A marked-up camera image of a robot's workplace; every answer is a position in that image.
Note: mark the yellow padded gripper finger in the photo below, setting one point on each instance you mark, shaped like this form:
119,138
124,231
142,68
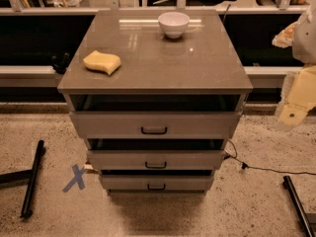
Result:
289,116

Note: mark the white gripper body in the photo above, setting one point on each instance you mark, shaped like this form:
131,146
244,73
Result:
305,39

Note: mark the grey drawer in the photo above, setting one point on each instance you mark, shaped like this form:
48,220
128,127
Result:
156,183
154,125
155,159

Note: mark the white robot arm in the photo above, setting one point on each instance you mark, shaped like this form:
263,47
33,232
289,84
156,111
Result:
301,36

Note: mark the grey top drawer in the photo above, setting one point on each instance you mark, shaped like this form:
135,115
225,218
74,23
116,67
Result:
154,125

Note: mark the grey drawer cabinet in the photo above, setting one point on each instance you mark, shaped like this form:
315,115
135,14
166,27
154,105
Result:
200,72

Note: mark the grey bottom drawer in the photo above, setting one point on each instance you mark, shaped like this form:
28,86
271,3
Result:
156,183

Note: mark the black metal stand right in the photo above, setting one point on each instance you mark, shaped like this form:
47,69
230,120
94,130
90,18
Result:
307,220

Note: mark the black metal stand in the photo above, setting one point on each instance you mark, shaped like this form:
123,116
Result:
30,176
307,220

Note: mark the white ceramic bowl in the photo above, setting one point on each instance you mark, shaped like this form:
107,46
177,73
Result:
173,24

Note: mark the yellow sponge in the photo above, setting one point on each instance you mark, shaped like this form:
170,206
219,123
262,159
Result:
103,62

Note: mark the blue tape cross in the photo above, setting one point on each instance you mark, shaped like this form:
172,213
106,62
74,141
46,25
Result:
77,179

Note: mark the black metal stand left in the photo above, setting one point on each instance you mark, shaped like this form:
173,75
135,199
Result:
30,176

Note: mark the black clamp on rail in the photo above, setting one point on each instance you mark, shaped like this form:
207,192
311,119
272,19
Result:
60,64

